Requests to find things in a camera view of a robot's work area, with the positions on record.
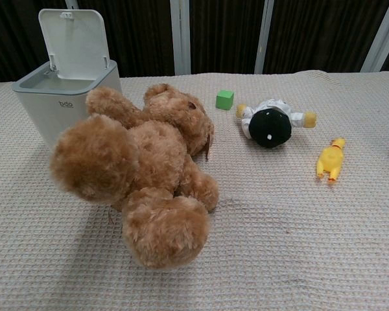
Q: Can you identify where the yellow rubber chicken toy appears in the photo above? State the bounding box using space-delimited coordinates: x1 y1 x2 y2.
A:
316 137 346 183

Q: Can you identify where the black-haired doll in white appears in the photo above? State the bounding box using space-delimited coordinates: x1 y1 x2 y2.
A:
235 98 318 150

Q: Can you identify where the green cube block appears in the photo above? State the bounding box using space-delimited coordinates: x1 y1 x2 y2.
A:
215 90 235 111

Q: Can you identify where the beige waffle-weave table cloth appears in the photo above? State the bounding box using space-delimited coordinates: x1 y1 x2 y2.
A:
0 69 389 311

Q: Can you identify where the white square box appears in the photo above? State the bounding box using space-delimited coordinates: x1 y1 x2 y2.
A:
12 8 122 150

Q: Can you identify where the brown teddy bear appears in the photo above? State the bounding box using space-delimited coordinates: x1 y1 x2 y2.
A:
49 83 220 270

